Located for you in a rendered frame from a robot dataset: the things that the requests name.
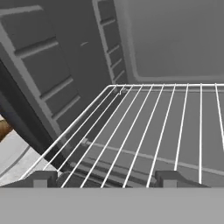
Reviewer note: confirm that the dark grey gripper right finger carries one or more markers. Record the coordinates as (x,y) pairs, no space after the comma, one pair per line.
(169,178)

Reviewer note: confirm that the brown baguette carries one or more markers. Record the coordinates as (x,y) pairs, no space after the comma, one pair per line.
(4,129)

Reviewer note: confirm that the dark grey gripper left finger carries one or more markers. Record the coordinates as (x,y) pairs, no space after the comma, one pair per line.
(43,177)

